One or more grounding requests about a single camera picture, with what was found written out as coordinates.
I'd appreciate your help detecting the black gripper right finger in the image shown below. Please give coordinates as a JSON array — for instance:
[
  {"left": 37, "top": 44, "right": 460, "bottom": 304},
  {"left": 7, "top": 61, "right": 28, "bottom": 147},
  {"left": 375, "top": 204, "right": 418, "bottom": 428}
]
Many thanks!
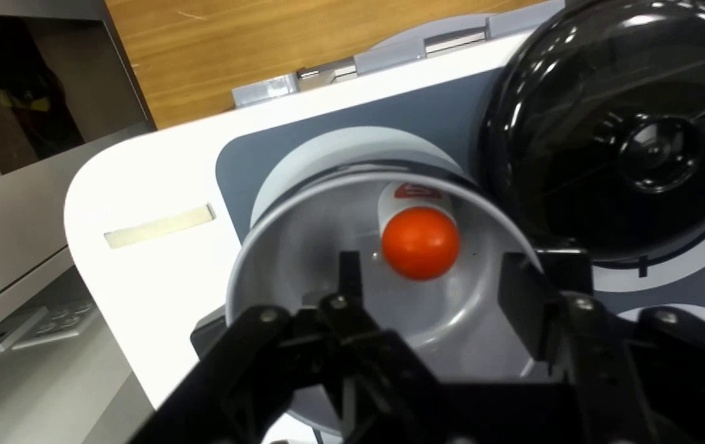
[{"left": 503, "top": 245, "right": 705, "bottom": 444}]

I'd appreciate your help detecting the grey toy pot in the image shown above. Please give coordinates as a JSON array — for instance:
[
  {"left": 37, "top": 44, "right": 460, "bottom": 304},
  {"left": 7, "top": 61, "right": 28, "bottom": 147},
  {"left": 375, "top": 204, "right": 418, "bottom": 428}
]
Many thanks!
[{"left": 224, "top": 165, "right": 554, "bottom": 435}]

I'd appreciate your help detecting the white toy kitchen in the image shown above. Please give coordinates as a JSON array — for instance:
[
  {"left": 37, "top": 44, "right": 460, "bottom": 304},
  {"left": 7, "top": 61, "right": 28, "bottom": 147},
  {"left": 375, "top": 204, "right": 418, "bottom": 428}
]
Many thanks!
[{"left": 61, "top": 0, "right": 705, "bottom": 444}]

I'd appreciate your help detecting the orange toy food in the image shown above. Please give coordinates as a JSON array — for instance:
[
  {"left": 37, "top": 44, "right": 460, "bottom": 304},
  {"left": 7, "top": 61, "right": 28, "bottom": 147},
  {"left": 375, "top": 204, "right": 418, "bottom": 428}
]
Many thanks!
[{"left": 372, "top": 180, "right": 465, "bottom": 285}]

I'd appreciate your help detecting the grey metal cabinet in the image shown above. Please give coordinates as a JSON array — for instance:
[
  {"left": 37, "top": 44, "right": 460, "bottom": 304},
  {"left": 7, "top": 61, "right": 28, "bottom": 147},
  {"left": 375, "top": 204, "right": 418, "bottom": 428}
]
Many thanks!
[{"left": 0, "top": 0, "right": 158, "bottom": 444}]

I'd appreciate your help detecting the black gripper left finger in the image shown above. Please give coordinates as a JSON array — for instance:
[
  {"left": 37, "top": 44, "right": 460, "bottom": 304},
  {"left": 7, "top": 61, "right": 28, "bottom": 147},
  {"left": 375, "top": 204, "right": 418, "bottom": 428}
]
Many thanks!
[{"left": 129, "top": 246, "right": 460, "bottom": 444}]

